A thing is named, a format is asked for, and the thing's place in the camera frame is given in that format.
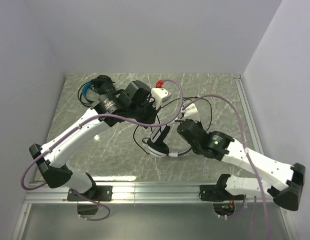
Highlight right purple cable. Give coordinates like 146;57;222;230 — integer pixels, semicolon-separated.
181;94;270;240

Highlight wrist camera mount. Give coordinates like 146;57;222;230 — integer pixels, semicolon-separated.
182;103;201;123
151;80;172;110

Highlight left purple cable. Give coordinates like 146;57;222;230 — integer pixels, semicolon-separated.
21;79;184;221

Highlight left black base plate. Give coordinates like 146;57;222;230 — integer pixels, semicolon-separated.
67;185;112;202

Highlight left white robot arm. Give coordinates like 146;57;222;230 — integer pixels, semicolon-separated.
29;80;159;197

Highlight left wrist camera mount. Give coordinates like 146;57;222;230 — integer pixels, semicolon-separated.
151;80;172;110

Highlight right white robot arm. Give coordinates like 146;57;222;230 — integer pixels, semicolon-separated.
177;119;306;211

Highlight black blue headphones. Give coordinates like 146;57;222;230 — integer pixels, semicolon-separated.
77;75;116;106

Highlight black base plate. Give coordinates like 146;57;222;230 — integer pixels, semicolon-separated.
67;185;112;202
199;184;245;202

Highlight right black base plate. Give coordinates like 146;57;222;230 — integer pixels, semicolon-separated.
199;184;245;202

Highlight white headphones black cable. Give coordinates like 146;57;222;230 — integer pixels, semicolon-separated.
132;96;213;156

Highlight purple cable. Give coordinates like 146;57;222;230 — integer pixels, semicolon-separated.
21;79;184;221
181;94;270;240

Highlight aluminium right side rail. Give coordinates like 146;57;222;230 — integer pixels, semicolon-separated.
234;74;264;154

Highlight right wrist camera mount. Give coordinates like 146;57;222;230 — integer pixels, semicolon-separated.
182;103;201;123

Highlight black headphone cable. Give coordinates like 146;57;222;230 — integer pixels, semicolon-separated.
77;82;95;106

